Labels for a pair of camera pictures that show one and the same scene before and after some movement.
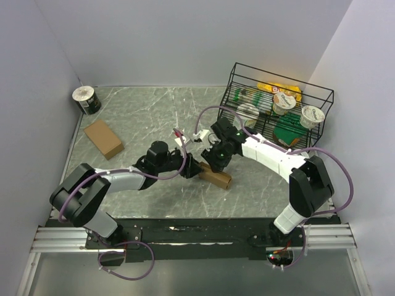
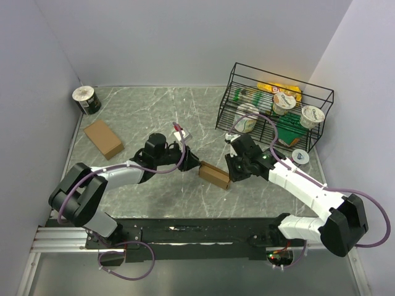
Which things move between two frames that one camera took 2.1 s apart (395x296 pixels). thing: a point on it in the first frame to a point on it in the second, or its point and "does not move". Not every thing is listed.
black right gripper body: x=222 y=150 to x=237 y=167
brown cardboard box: x=220 y=179 does not move
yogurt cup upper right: x=311 y=116 does not move
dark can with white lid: x=87 y=99 does not move
